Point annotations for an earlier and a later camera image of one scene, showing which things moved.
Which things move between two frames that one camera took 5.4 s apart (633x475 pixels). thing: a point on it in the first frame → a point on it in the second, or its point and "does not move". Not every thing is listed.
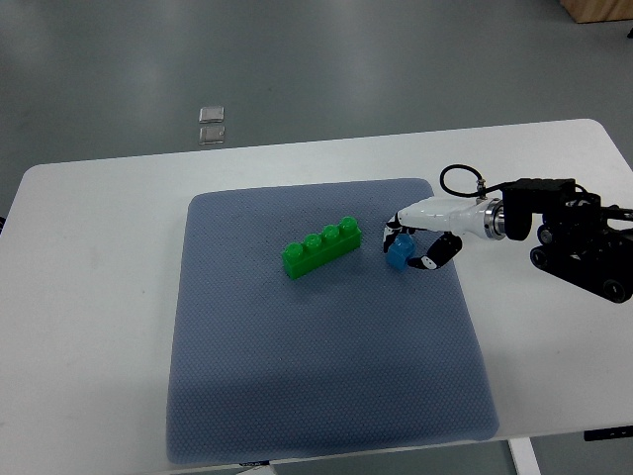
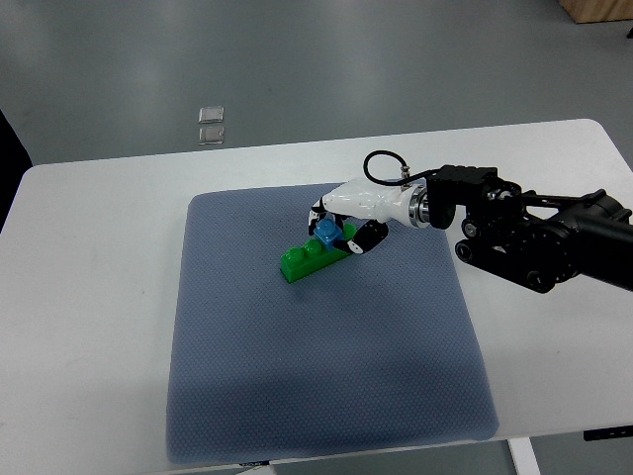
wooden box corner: [585, 11] does not move
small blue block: [401, 250] → [328, 231]
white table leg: [524, 456] does not move
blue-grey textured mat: [352, 355] does not move
